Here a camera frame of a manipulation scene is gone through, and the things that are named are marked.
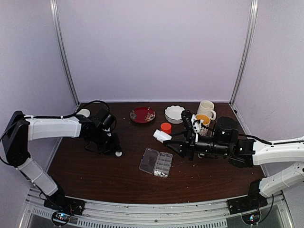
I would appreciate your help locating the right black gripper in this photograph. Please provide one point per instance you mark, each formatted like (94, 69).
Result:
(187, 146)

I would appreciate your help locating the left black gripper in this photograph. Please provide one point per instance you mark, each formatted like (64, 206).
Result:
(114, 147)

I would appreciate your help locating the white bottle cap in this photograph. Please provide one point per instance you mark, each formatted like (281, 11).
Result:
(118, 154)

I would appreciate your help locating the small white pill bottle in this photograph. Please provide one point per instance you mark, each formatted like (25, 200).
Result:
(161, 136)

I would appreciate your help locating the clear pill organizer box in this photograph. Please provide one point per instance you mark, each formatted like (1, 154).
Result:
(153, 160)

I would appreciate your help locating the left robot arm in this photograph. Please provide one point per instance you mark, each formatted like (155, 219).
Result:
(23, 128)

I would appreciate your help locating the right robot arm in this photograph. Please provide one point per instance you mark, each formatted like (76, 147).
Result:
(246, 152)

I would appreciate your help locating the white pills in organizer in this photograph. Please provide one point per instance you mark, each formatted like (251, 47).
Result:
(160, 173)

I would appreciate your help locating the orange pill bottle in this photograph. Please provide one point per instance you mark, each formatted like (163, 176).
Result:
(166, 127)

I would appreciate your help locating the yellow inside patterned mug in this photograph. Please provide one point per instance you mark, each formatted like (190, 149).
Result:
(204, 122)

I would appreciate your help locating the white fluted bowl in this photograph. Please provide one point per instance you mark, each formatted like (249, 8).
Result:
(173, 114)

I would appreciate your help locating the white rice bowl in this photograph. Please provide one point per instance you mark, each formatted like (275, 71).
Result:
(84, 112)

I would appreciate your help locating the cream ribbed mug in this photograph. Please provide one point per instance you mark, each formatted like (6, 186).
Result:
(206, 107)

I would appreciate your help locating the red patterned plate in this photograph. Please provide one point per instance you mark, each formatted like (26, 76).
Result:
(142, 115)

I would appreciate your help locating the left circuit board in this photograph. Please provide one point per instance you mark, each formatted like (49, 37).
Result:
(60, 218)

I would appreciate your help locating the circuit board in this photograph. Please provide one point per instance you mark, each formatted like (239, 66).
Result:
(60, 218)
(251, 218)

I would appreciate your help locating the right circuit board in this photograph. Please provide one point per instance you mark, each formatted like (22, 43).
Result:
(251, 218)

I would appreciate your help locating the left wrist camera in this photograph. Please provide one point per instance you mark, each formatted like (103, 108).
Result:
(103, 119)

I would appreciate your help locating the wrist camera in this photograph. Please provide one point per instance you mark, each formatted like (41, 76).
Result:
(192, 124)
(103, 119)

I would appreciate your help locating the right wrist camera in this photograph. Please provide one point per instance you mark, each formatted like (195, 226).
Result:
(192, 124)

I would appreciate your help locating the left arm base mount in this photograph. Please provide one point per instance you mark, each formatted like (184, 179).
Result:
(69, 205)

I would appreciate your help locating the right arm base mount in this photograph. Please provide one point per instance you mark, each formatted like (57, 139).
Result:
(244, 204)

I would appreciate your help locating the aluminium front rail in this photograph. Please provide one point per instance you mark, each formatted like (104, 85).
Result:
(208, 214)

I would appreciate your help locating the left aluminium frame post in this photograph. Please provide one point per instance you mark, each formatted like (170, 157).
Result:
(62, 50)

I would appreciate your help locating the aluminium frame post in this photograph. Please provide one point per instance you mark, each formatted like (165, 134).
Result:
(62, 50)
(248, 42)

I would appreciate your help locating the right aluminium frame post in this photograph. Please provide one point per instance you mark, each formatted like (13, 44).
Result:
(248, 42)

